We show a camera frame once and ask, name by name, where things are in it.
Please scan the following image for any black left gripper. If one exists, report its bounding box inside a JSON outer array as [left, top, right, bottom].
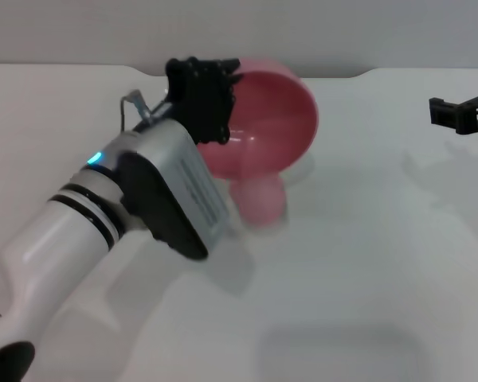
[[165, 56, 242, 146]]

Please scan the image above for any pink bowl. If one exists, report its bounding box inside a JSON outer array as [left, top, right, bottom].
[[196, 58, 320, 182]]

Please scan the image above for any pink fuzzy peach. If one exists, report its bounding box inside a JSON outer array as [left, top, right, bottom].
[[229, 177, 287, 227]]

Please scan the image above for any left arm cable with connector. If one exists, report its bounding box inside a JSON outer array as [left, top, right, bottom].
[[119, 90, 173, 133]]

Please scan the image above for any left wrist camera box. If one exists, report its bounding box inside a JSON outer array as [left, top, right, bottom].
[[116, 119, 229, 262]]

